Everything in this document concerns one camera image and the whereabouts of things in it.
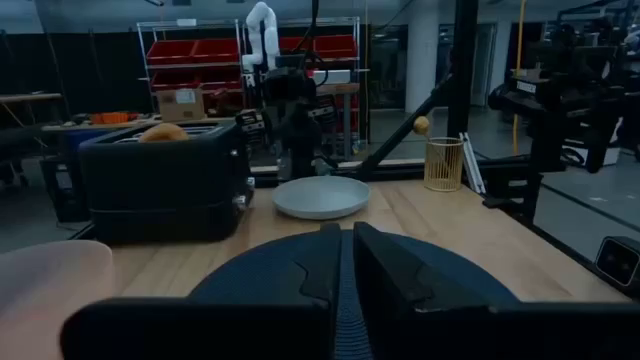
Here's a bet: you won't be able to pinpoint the gold spoon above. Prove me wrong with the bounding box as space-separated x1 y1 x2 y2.
412 115 446 171

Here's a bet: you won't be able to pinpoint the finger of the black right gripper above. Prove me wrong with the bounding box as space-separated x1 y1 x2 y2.
289 148 304 179
302 148 317 179

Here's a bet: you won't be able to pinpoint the metal shelving rack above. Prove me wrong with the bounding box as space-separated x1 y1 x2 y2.
136 17 362 147

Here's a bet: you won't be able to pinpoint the black table-level camera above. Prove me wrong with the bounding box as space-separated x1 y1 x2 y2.
593 235 640 289

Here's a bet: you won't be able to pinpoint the black four-slot toaster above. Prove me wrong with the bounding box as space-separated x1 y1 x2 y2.
78 121 256 246

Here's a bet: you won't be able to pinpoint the pale grey plate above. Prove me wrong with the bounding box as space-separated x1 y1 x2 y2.
271 175 372 221

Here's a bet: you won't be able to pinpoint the white column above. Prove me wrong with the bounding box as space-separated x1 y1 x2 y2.
404 0 442 114

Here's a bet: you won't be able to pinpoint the yellow pole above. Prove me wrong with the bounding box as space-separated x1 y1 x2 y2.
511 0 528 156

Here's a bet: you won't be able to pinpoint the pink bowl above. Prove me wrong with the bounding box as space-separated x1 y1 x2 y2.
0 239 117 360

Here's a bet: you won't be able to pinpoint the red plastic storage bin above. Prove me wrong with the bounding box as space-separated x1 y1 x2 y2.
313 34 359 61
192 38 241 65
151 69 201 93
146 39 197 66

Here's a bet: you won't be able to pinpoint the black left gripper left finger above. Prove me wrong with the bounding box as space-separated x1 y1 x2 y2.
59 222 344 360

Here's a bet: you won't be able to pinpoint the bagel half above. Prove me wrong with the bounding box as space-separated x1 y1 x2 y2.
138 122 191 144

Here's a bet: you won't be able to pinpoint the white metal rails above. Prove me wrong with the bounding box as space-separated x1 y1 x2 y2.
458 131 487 196

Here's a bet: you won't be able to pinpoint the cardboard box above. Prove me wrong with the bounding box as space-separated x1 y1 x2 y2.
155 87 207 123

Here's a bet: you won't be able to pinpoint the round dark blue woven placemat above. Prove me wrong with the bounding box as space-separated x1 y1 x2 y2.
187 228 521 304

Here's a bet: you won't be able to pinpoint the neighbouring black robot station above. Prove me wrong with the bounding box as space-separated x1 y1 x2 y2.
487 19 640 174

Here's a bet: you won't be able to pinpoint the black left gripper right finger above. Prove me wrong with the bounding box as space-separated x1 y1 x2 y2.
352 221 640 360

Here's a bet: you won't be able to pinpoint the orange object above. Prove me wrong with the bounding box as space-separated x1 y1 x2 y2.
89 111 139 126

